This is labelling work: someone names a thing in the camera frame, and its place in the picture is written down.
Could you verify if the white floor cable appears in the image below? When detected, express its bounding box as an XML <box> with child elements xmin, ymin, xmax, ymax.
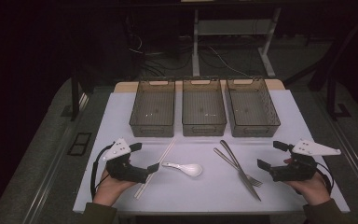
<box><xmin>209</xmin><ymin>46</ymin><xmax>254</xmax><ymax>78</ymax></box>

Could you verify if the person's right hand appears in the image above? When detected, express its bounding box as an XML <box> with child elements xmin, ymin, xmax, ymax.
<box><xmin>282</xmin><ymin>157</ymin><xmax>331</xmax><ymax>206</ymax></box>

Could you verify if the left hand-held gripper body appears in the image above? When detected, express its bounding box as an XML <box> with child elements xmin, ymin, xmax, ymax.
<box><xmin>102</xmin><ymin>138</ymin><xmax>150</xmax><ymax>184</ymax></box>

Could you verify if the person's left hand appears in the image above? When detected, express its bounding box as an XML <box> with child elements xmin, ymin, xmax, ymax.
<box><xmin>92</xmin><ymin>168</ymin><xmax>138</xmax><ymax>207</ymax></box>

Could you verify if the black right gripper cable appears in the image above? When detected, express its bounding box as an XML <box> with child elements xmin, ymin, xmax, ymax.
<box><xmin>315</xmin><ymin>161</ymin><xmax>335</xmax><ymax>195</ymax></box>

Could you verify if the black metal stand with foot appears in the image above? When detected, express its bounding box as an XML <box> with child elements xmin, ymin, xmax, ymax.
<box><xmin>283</xmin><ymin>8</ymin><xmax>358</xmax><ymax>121</ymax></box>

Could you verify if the pair of chopsticks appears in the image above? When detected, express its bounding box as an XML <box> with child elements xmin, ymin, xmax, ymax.
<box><xmin>135</xmin><ymin>139</ymin><xmax>177</xmax><ymax>200</ymax></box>

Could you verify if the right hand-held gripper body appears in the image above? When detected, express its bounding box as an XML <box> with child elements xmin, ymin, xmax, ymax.
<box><xmin>268</xmin><ymin>138</ymin><xmax>342</xmax><ymax>182</ymax></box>

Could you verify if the white table mat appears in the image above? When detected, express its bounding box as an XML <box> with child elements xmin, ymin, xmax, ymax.
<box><xmin>73</xmin><ymin>89</ymin><xmax>351</xmax><ymax>214</ymax></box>

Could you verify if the metal fork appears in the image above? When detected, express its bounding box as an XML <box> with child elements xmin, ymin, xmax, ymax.
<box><xmin>213</xmin><ymin>147</ymin><xmax>264</xmax><ymax>188</ymax></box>

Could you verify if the white chopstick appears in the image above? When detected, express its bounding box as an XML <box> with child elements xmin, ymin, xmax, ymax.
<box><xmin>133</xmin><ymin>138</ymin><xmax>175</xmax><ymax>199</ymax></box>

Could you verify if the white ceramic spoon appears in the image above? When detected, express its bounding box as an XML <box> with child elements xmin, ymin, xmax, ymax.
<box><xmin>161</xmin><ymin>161</ymin><xmax>203</xmax><ymax>177</ymax></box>

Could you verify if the smoky clear plastic bin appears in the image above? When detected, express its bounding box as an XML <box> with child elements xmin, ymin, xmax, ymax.
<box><xmin>129</xmin><ymin>77</ymin><xmax>176</xmax><ymax>138</ymax></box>
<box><xmin>225</xmin><ymin>77</ymin><xmax>282</xmax><ymax>138</ymax></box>
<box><xmin>181</xmin><ymin>77</ymin><xmax>227</xmax><ymax>137</ymax></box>

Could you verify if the white metal stand frame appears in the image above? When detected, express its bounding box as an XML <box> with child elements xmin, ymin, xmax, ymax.
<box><xmin>191</xmin><ymin>7</ymin><xmax>282</xmax><ymax>78</ymax></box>

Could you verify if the bundle of black floor cables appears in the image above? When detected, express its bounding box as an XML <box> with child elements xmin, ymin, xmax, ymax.
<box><xmin>125</xmin><ymin>15</ymin><xmax>195</xmax><ymax>78</ymax></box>

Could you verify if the metal table knife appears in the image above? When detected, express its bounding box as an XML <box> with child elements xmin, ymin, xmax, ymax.
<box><xmin>219</xmin><ymin>139</ymin><xmax>262</xmax><ymax>202</ymax></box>

